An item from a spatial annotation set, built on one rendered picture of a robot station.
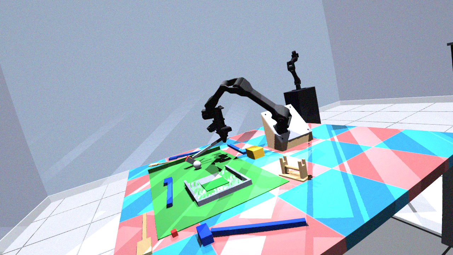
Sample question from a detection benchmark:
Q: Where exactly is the green flat mat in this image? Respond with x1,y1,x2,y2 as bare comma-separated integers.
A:
149,150,289,240

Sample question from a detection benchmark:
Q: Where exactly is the red cube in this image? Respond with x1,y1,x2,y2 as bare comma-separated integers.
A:
170,229,178,238

